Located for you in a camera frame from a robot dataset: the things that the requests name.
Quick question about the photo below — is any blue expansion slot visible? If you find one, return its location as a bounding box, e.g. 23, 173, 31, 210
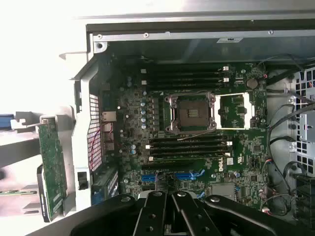
141, 169, 205, 183

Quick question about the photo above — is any long black expansion slot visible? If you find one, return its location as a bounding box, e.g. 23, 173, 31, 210
141, 163, 190, 173

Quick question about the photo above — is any black RAM slot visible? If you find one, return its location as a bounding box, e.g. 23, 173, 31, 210
150, 137, 233, 144
146, 143, 228, 150
150, 149, 233, 156
147, 72, 231, 79
147, 155, 228, 161
141, 78, 231, 85
141, 65, 231, 73
147, 84, 222, 90

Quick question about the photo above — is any thin metal locking lever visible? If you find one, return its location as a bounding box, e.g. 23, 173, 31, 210
177, 128, 223, 142

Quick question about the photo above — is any green Dell motherboard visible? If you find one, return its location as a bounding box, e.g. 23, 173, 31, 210
98, 53, 269, 212

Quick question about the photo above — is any metal CPU socket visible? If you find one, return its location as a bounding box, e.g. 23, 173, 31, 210
164, 91, 218, 135

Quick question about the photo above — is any silver network port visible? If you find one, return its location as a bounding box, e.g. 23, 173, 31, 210
100, 110, 117, 122

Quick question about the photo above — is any open metal socket cover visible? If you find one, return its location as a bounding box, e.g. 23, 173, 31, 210
215, 92, 255, 130

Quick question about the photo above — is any green RAM stick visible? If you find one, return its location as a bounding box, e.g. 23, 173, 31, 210
0, 189, 37, 197

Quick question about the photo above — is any perforated metal disk bay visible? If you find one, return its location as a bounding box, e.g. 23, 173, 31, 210
267, 68, 315, 175

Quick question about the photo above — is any grey parts rack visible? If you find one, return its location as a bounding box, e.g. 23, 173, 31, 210
0, 110, 74, 222

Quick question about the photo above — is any silver coin battery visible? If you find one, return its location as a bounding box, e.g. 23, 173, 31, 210
246, 78, 259, 90

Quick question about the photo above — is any black open PC case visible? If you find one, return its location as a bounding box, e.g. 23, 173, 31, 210
59, 9, 315, 222

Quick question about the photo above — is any thin red wire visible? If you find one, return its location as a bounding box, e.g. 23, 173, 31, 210
89, 121, 114, 171

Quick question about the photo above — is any black wire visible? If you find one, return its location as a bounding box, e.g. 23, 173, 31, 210
267, 104, 300, 197

